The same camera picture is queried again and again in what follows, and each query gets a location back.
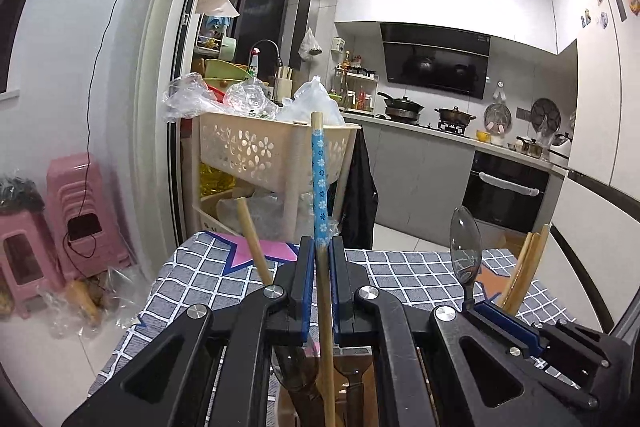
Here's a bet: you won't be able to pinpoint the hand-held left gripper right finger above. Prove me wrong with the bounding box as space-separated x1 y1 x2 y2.
330 236 583 427

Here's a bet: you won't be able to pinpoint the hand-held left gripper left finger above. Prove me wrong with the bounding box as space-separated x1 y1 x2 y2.
62 237 316 427

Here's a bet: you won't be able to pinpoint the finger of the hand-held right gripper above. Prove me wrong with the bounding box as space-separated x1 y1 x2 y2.
462 299 547 358

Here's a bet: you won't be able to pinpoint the wooden utensil box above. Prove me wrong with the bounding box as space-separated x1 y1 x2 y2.
272 346 382 427

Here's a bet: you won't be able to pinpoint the ribbed pale wooden chopstick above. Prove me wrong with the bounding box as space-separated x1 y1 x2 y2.
520 223 552 293

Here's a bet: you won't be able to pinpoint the dark translucent plastic spoon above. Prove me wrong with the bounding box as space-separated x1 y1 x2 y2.
271 342 321 427

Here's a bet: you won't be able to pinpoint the grey metal spoon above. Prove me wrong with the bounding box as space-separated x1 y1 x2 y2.
449 206 483 310

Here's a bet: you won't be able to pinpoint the blue floral wooden chopstick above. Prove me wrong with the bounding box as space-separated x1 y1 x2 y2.
310 111 337 427

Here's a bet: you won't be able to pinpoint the pink star sticker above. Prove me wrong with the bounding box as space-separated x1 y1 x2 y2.
202 231 301 278

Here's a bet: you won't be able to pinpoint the orange star sticker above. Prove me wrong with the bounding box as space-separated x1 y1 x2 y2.
475 264 516 308

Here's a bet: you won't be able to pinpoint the cardboard box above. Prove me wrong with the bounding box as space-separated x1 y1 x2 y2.
492 232 527 254

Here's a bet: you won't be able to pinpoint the black hanging cloth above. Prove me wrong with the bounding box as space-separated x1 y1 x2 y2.
342 132 378 250

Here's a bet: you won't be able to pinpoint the grey checked tablecloth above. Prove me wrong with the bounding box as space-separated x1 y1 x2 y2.
87 231 601 408

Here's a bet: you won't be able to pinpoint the black built-in oven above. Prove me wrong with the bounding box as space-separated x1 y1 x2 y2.
460 150 551 233

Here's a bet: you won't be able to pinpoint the grey kitchen cabinets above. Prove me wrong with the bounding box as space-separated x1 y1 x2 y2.
357 117 476 233

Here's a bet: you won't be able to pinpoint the yellow oil bottle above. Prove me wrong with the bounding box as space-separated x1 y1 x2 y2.
200 162 236 198

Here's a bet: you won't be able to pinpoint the cream perforated basket rack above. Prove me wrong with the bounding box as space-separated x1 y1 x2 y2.
192 109 362 240

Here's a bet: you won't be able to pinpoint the small steel pot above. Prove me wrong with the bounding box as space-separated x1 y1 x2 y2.
515 137 546 158

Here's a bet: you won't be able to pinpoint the white rice cooker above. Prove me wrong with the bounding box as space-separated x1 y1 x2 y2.
549 133 573 165

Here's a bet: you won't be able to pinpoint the heap of clear plastic bags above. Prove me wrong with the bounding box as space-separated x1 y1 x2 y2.
162 74 346 128

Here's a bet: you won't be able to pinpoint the black wok with lid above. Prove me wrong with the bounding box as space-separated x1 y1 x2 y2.
377 92 426 120

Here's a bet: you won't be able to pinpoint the spice rack with bottles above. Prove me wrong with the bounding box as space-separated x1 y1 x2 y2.
340 52 378 112

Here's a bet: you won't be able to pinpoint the cream knife block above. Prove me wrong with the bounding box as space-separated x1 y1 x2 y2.
274 67 295 100

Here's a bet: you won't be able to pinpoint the hanging metal steamer plate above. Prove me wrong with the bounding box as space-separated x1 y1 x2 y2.
483 103 511 138

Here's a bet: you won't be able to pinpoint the dark cooking pot with lid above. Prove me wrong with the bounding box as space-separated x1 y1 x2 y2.
434 106 477 130

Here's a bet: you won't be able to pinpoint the hanging dark round tray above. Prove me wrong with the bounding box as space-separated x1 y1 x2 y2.
530 98 562 135

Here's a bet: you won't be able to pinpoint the white refrigerator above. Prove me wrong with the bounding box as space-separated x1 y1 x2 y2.
547 0 640 333

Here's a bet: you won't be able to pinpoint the clear bag of snacks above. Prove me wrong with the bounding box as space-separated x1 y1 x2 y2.
40 267 146 339

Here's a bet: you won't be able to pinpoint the green plastic basin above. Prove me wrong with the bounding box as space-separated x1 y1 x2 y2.
204 58 251 82

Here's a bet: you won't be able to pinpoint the hanging clear plastic bag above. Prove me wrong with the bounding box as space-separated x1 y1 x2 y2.
298 28 323 62

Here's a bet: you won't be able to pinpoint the kitchen faucet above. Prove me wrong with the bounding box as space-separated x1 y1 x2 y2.
251 39 282 80

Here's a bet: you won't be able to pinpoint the stack of pink stools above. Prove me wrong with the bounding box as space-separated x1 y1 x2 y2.
46 153 133 280

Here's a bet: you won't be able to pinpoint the black range hood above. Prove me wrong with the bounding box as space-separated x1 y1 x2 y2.
379 23 492 100

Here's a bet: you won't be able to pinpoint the pink plastic stool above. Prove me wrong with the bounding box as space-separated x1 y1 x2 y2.
0 212 63 315

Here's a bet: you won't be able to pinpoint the black bundle in plastic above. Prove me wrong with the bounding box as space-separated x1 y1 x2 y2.
0 176 47 214

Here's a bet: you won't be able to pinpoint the white sliding door frame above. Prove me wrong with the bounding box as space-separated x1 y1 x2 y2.
132 0 261 248

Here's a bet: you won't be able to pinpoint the black power cable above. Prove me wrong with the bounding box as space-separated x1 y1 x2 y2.
65 0 126 260

